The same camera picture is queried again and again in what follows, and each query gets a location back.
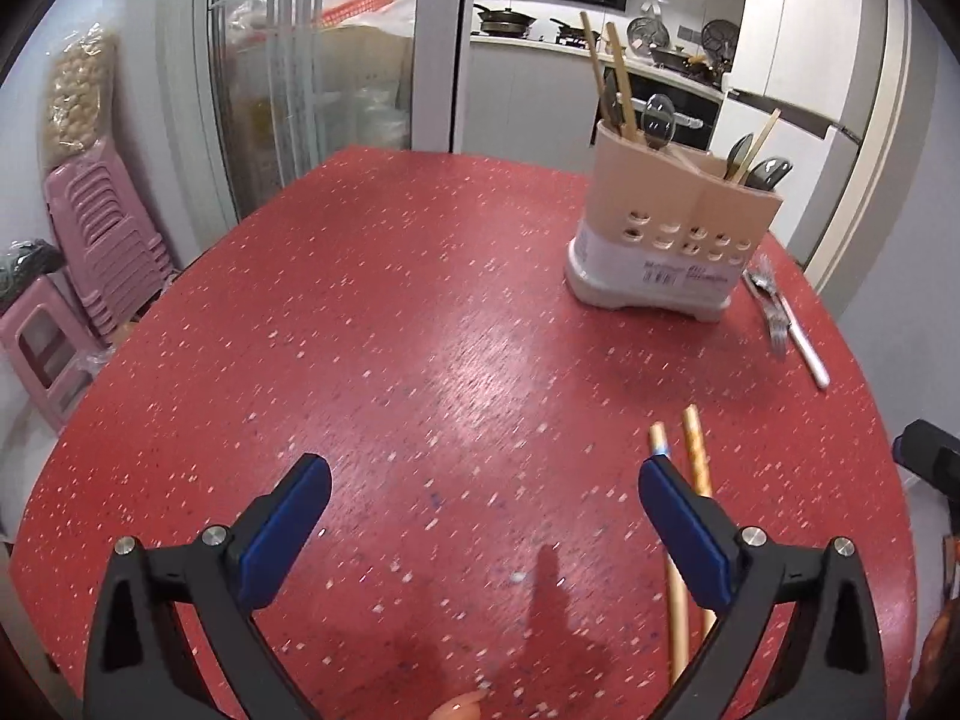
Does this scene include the blue patterned chopstick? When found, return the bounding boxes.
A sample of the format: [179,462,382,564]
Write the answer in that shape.
[648,421,692,692]

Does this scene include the black built-in oven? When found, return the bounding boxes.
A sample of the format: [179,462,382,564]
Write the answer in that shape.
[592,63,725,156]

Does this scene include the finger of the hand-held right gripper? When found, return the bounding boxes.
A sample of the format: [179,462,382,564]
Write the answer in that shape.
[890,419,960,500]

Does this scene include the stack of pink plastic stools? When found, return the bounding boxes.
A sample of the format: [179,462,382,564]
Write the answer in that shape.
[43,138,178,340]

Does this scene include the glass sliding door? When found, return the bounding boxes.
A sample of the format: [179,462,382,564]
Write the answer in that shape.
[193,0,467,220]

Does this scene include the person's left hand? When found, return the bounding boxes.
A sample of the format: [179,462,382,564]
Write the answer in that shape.
[434,691,488,720]

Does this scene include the white refrigerator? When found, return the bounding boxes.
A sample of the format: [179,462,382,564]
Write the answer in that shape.
[723,0,902,272]

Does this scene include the light wooden chopstick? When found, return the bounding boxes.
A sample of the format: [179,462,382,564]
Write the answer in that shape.
[730,108,782,186]

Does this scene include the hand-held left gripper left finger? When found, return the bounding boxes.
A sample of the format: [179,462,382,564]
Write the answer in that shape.
[82,453,333,720]

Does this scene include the clear bag of nuts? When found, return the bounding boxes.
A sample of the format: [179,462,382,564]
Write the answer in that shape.
[37,25,122,175]

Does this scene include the wok with food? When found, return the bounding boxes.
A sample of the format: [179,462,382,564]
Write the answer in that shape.
[648,44,725,81]

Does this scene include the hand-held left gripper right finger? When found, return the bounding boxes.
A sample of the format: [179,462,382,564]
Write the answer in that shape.
[637,456,888,720]

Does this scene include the black frying pan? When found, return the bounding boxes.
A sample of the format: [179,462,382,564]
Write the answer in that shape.
[473,3,538,35]

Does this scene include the beige cutlery holder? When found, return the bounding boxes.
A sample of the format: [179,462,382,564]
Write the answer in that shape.
[564,121,785,323]

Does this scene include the small pink plastic stool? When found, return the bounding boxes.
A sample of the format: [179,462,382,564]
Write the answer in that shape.
[0,273,115,437]

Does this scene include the round metal lid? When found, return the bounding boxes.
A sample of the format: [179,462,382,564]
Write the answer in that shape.
[625,14,673,55]
[700,18,740,62]

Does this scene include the brown wooden chopstick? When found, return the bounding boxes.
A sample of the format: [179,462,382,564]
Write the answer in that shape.
[605,20,640,142]
[580,10,625,128]

